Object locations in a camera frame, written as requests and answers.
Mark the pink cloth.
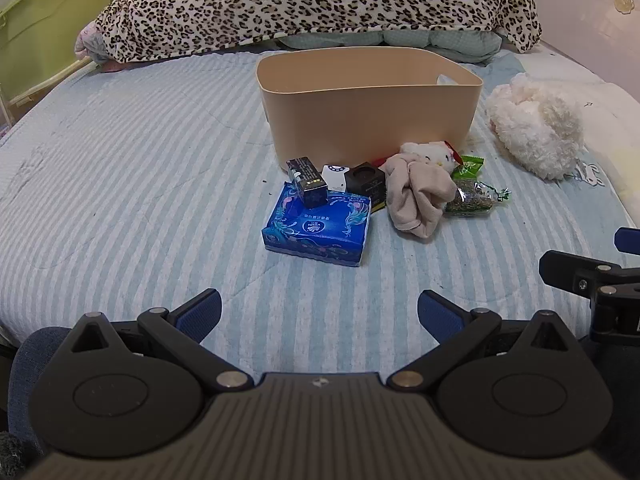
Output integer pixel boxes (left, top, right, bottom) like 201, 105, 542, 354
74, 22, 109, 65

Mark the white plush cat toy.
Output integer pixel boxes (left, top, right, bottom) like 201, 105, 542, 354
384, 140, 464, 172

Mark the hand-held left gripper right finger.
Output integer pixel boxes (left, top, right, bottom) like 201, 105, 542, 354
386, 289, 582, 391

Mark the leopard print blanket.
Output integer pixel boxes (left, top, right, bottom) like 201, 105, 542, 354
94, 0, 543, 64

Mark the beige plastic storage basket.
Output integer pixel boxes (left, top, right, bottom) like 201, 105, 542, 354
256, 46, 484, 167

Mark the person's denim leg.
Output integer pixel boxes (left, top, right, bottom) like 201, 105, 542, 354
7, 326, 77, 461

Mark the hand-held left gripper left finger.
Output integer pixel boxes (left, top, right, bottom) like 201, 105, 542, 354
69, 288, 254, 392

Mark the dark blue small box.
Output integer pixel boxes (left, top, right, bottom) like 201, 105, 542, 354
286, 155, 328, 209

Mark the light green pillow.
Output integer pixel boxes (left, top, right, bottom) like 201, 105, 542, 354
276, 27, 504, 64

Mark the clear packet of dried herbs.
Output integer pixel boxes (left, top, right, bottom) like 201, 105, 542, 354
443, 179, 512, 218

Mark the blue striped bed sheet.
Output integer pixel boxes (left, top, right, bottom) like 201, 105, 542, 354
0, 49, 640, 392

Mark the black cube box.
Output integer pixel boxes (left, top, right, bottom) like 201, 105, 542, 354
345, 161, 387, 210

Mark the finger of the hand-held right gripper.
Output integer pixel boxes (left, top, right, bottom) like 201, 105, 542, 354
538, 249, 640, 312
614, 227, 640, 257

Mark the blue tissue pack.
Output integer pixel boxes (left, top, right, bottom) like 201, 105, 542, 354
261, 181, 373, 268

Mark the green snack packet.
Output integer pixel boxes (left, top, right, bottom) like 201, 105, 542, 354
451, 155, 486, 180

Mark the beige sock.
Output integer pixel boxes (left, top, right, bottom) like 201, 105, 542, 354
383, 153, 458, 240

